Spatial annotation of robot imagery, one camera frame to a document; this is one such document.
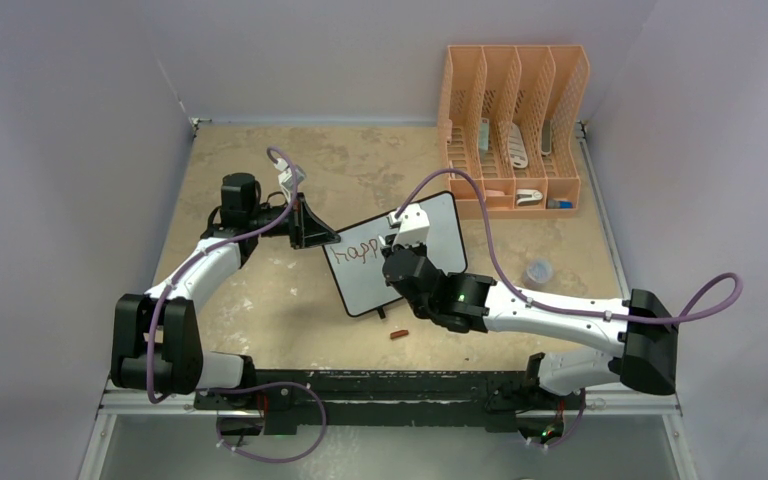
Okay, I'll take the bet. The red-brown marker cap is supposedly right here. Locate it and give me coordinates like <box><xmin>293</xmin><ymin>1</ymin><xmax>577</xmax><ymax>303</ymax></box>
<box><xmin>389</xmin><ymin>329</ymin><xmax>409</xmax><ymax>340</ymax></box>

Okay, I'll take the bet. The aluminium frame rail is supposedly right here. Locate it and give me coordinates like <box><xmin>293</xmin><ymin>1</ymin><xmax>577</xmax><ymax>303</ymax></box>
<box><xmin>80</xmin><ymin>384</ymin><xmax>697</xmax><ymax>479</ymax></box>

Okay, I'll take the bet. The small black-framed whiteboard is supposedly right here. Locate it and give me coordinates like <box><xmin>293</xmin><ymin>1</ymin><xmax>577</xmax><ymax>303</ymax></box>
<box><xmin>323</xmin><ymin>191</ymin><xmax>468</xmax><ymax>317</ymax></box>

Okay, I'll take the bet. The white perforated tool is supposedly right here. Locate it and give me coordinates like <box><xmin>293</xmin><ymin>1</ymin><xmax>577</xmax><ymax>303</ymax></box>
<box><xmin>507</xmin><ymin>122</ymin><xmax>529</xmax><ymax>169</ymax></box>

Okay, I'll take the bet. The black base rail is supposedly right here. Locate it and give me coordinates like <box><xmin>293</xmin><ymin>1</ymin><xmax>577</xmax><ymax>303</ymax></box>
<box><xmin>194</xmin><ymin>369</ymin><xmax>582</xmax><ymax>435</ymax></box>

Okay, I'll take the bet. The small clear plastic jar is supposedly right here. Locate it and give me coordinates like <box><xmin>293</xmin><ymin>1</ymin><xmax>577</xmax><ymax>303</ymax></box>
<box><xmin>522</xmin><ymin>258</ymin><xmax>555</xmax><ymax>290</ymax></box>

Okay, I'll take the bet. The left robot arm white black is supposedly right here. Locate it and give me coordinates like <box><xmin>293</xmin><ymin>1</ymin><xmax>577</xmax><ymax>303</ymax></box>
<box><xmin>110</xmin><ymin>167</ymin><xmax>340</xmax><ymax>409</ymax></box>

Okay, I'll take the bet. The grey eraser in organizer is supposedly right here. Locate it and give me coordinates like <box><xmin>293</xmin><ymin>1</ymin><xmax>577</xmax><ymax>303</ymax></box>
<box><xmin>477</xmin><ymin>117</ymin><xmax>490</xmax><ymax>155</ymax></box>

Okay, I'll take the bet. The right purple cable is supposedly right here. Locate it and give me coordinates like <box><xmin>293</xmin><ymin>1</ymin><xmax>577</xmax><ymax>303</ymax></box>
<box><xmin>393</xmin><ymin>168</ymin><xmax>744</xmax><ymax>327</ymax></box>

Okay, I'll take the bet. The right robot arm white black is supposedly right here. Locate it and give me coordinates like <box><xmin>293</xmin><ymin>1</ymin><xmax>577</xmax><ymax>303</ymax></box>
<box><xmin>382</xmin><ymin>247</ymin><xmax>678</xmax><ymax>407</ymax></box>

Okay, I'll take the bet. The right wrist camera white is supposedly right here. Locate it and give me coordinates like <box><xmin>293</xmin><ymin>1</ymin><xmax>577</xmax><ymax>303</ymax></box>
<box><xmin>383</xmin><ymin>203</ymin><xmax>430</xmax><ymax>248</ymax></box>

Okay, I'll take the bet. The dark grey flat tool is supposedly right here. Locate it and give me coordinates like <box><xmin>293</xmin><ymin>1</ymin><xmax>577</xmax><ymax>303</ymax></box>
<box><xmin>540</xmin><ymin>119</ymin><xmax>552</xmax><ymax>157</ymax></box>

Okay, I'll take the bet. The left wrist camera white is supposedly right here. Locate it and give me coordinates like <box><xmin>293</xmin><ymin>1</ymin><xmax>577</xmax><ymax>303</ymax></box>
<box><xmin>276</xmin><ymin>163</ymin><xmax>306</xmax><ymax>198</ymax></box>

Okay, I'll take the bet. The peach plastic file organizer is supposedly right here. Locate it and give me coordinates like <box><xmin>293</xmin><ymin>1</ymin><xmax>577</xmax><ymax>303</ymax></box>
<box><xmin>437</xmin><ymin>45</ymin><xmax>590</xmax><ymax>220</ymax></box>

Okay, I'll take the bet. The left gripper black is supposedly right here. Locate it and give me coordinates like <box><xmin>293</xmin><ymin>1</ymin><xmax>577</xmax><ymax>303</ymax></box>
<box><xmin>248</xmin><ymin>194</ymin><xmax>340</xmax><ymax>251</ymax></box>

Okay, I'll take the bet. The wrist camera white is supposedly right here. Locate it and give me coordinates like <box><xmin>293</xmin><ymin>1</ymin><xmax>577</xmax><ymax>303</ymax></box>
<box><xmin>383</xmin><ymin>203</ymin><xmax>430</xmax><ymax>248</ymax></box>
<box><xmin>276</xmin><ymin>163</ymin><xmax>306</xmax><ymax>198</ymax></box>

